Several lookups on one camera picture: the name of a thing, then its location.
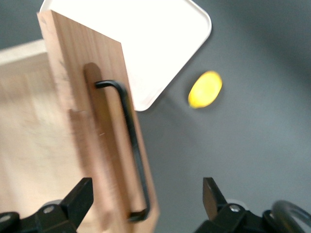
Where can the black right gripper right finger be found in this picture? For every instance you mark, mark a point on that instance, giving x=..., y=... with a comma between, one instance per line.
x=218, y=218

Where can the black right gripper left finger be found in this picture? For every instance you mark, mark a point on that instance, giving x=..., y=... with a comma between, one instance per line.
x=73, y=206

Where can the wooden drawer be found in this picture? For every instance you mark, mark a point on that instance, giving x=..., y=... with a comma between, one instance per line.
x=80, y=72

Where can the dark grey table mat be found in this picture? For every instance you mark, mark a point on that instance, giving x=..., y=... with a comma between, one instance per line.
x=243, y=145

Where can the yellow lemon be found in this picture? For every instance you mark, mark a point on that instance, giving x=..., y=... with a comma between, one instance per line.
x=205, y=89

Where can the beige rectangular tray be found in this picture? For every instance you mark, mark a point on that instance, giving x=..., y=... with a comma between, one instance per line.
x=150, y=36

